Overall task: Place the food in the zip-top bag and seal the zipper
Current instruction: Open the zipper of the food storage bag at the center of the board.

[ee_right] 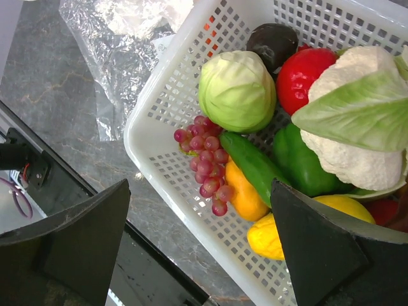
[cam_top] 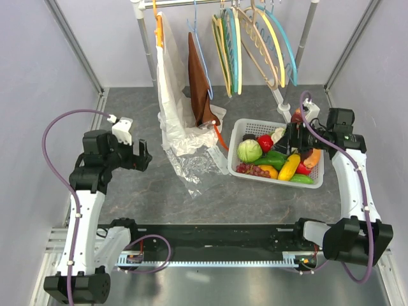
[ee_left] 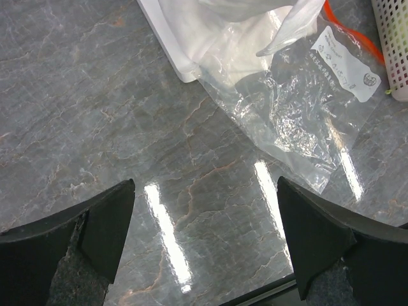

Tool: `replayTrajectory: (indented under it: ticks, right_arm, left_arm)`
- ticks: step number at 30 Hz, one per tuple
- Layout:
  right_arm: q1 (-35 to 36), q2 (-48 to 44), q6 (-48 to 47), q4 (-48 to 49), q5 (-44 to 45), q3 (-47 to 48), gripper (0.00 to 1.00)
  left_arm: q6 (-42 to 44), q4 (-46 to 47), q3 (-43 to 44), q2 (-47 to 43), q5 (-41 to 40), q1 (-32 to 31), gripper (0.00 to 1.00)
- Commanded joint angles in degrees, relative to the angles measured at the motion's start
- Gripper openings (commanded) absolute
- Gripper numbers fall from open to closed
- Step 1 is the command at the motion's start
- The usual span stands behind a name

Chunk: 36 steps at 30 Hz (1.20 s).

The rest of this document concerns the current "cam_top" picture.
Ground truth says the orange tangerine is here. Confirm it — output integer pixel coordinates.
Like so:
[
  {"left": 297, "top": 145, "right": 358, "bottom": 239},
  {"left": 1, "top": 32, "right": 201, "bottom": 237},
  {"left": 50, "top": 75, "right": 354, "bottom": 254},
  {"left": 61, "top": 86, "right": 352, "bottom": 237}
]
[{"left": 259, "top": 165, "right": 279, "bottom": 179}]

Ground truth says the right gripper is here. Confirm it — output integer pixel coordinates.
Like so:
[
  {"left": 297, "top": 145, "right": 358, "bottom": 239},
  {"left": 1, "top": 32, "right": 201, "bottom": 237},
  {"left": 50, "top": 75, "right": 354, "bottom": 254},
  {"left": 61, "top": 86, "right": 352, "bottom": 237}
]
[{"left": 272, "top": 120, "right": 332, "bottom": 156}]

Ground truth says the green cucumber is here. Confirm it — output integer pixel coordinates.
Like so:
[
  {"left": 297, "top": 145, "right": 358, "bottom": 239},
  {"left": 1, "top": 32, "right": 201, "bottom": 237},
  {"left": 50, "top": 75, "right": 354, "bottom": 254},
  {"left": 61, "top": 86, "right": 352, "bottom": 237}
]
[{"left": 289, "top": 173, "right": 314, "bottom": 184}]

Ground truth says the white shirt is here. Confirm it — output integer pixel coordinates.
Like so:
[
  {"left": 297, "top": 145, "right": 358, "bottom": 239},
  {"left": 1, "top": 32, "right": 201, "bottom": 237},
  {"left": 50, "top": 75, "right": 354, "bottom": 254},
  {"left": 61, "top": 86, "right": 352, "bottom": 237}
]
[{"left": 156, "top": 11, "right": 226, "bottom": 146}]

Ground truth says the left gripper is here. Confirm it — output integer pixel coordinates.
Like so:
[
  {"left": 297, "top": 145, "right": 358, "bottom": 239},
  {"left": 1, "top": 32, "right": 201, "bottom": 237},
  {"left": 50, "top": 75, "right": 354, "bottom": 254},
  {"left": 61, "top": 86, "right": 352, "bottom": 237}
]
[{"left": 103, "top": 132, "right": 151, "bottom": 172}]

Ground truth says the clothes rack frame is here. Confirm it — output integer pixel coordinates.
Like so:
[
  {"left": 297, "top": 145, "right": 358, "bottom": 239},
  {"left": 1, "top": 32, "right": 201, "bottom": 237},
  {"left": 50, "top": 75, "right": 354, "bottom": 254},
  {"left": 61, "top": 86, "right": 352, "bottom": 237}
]
[{"left": 131, "top": 1, "right": 319, "bottom": 122}]

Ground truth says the orange hanger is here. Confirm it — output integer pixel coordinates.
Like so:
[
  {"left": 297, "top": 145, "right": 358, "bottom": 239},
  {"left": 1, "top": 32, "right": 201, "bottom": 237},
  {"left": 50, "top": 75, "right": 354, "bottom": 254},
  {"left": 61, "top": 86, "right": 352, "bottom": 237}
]
[{"left": 152, "top": 0, "right": 164, "bottom": 48}]

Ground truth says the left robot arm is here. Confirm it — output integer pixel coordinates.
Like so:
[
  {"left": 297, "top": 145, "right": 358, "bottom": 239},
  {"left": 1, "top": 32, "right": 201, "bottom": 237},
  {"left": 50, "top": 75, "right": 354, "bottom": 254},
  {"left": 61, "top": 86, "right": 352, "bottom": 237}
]
[{"left": 43, "top": 130, "right": 152, "bottom": 305}]

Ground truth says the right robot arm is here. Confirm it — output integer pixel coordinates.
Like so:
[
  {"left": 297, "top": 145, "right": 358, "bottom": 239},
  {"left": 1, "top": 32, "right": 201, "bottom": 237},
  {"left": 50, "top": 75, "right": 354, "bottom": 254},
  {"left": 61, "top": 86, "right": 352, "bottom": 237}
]
[{"left": 274, "top": 108, "right": 393, "bottom": 266}]

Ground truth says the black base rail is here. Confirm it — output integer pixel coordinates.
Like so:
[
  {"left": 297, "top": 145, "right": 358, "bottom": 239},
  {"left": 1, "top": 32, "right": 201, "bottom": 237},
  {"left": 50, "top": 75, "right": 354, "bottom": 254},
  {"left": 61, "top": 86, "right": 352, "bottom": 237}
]
[{"left": 97, "top": 218, "right": 323, "bottom": 274}]

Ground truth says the long green chili pepper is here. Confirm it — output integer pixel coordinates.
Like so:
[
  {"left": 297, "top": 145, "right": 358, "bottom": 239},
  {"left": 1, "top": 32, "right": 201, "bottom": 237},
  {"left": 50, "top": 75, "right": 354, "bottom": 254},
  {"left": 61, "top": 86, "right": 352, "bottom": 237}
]
[{"left": 253, "top": 157, "right": 284, "bottom": 167}]

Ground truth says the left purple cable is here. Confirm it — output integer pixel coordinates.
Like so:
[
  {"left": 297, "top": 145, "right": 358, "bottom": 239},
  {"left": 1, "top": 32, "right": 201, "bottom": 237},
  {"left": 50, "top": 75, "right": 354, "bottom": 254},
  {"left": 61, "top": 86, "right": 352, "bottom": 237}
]
[{"left": 41, "top": 109, "right": 111, "bottom": 305}]

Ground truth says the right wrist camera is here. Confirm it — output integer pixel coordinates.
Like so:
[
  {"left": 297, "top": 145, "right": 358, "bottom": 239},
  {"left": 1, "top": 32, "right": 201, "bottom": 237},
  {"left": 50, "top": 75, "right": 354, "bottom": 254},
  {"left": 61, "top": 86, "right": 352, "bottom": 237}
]
[{"left": 302, "top": 98, "right": 320, "bottom": 122}]

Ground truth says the red pomegranate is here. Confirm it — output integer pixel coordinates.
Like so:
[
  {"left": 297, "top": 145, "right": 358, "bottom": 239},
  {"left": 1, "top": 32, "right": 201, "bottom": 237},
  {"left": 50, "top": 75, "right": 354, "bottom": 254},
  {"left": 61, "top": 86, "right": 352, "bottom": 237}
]
[{"left": 257, "top": 135, "right": 274, "bottom": 153}]

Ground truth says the white cauliflower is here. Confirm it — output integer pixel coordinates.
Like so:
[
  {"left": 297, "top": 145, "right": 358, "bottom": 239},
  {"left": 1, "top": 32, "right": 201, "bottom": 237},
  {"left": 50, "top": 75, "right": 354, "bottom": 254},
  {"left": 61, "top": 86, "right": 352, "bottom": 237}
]
[{"left": 270, "top": 127, "right": 286, "bottom": 143}]

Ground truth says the beige hanger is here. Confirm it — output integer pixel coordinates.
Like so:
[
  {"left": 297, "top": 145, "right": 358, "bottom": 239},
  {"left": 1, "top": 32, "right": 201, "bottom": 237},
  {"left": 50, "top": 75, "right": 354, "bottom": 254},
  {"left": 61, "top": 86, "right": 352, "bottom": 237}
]
[{"left": 238, "top": 1, "right": 280, "bottom": 91}]

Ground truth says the red grape bunch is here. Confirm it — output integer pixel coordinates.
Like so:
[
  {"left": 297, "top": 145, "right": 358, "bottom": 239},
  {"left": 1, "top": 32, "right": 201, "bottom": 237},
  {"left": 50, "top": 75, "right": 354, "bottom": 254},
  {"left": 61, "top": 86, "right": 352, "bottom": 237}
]
[{"left": 236, "top": 163, "right": 262, "bottom": 177}]

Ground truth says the green bell pepper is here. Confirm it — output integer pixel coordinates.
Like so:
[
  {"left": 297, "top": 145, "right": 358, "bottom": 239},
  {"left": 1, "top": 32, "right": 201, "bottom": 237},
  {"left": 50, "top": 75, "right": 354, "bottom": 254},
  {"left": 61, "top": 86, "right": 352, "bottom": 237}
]
[{"left": 265, "top": 150, "right": 287, "bottom": 171}]

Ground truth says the yellow corn cob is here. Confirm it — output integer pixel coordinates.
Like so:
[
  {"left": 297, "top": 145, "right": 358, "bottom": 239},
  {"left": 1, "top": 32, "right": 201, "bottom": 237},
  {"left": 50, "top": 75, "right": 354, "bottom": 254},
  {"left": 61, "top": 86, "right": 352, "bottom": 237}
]
[{"left": 277, "top": 154, "right": 301, "bottom": 181}]

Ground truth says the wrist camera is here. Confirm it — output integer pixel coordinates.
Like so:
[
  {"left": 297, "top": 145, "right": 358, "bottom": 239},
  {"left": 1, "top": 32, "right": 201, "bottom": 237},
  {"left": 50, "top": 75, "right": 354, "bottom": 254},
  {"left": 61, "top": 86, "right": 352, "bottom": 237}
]
[
  {"left": 107, "top": 114, "right": 133, "bottom": 145},
  {"left": 302, "top": 98, "right": 320, "bottom": 122}
]

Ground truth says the red chili pepper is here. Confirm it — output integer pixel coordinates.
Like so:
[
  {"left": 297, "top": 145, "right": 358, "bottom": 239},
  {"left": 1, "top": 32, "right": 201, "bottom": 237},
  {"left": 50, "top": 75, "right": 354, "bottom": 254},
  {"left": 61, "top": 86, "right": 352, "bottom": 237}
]
[{"left": 296, "top": 162, "right": 312, "bottom": 175}]

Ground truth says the yellow hanger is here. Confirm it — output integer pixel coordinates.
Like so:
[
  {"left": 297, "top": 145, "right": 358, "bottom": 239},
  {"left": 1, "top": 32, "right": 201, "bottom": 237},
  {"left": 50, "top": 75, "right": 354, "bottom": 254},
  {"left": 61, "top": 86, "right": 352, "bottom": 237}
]
[{"left": 255, "top": 6, "right": 296, "bottom": 88}]

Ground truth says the green cabbage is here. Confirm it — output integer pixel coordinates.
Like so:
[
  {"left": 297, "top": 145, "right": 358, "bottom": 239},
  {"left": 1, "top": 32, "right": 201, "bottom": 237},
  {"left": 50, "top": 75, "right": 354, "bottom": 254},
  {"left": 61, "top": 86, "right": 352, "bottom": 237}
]
[{"left": 237, "top": 139, "right": 263, "bottom": 163}]

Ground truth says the teal hanger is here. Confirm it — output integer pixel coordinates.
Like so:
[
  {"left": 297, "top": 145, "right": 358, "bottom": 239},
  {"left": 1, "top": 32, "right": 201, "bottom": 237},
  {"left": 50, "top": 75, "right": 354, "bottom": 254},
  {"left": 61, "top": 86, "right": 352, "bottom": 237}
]
[{"left": 256, "top": 5, "right": 298, "bottom": 86}]

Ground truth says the white plastic basket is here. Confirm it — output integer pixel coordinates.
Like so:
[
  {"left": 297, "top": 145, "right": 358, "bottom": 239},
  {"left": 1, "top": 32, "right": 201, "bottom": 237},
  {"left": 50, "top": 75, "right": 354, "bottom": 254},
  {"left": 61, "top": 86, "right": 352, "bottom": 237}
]
[{"left": 228, "top": 119, "right": 324, "bottom": 189}]

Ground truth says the blue wire hanger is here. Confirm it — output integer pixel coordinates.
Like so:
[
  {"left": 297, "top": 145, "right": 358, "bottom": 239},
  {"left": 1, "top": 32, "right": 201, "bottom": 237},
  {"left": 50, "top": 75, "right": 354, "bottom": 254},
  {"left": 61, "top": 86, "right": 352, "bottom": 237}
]
[{"left": 187, "top": 0, "right": 214, "bottom": 100}]

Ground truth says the green hanger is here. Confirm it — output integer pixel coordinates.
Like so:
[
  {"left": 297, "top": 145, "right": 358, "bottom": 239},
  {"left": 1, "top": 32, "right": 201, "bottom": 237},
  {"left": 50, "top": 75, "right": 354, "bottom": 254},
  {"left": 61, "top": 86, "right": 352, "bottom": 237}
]
[{"left": 222, "top": 8, "right": 238, "bottom": 93}]

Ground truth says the papaya slice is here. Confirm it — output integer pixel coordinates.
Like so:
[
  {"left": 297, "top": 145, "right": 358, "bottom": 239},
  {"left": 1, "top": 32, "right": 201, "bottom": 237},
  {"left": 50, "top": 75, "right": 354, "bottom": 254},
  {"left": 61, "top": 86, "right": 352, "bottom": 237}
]
[{"left": 290, "top": 108, "right": 321, "bottom": 169}]

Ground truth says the dark brown mushroom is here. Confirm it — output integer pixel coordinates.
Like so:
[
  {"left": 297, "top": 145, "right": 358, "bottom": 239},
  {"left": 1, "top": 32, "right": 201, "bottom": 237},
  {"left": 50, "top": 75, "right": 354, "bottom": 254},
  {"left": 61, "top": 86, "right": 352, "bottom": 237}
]
[{"left": 242, "top": 134, "right": 257, "bottom": 142}]

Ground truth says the clear zip top bag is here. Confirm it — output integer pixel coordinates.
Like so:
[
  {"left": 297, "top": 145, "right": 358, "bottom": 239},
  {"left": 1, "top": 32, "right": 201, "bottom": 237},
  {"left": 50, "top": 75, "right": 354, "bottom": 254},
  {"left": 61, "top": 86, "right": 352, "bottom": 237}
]
[{"left": 163, "top": 120, "right": 229, "bottom": 198}]

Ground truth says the light blue hanger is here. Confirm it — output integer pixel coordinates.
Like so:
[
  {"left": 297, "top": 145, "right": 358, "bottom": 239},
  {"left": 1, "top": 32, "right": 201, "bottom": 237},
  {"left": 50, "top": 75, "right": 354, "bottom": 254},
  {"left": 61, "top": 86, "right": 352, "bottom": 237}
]
[{"left": 229, "top": 6, "right": 242, "bottom": 95}]

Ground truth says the brown cloth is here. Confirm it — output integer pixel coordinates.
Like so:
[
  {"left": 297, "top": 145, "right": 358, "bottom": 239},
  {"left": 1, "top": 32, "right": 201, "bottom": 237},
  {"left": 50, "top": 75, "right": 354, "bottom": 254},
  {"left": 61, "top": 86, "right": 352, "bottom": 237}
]
[{"left": 188, "top": 33, "right": 221, "bottom": 127}]

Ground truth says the cream hanger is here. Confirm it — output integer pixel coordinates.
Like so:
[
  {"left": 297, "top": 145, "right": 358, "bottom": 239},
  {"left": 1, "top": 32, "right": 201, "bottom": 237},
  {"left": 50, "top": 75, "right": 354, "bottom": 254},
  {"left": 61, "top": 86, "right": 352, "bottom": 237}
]
[{"left": 211, "top": 15, "right": 232, "bottom": 98}]

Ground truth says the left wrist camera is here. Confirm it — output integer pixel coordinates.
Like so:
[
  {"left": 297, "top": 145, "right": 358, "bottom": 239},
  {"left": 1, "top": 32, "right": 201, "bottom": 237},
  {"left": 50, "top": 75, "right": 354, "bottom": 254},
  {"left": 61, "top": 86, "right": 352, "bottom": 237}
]
[{"left": 107, "top": 114, "right": 133, "bottom": 145}]

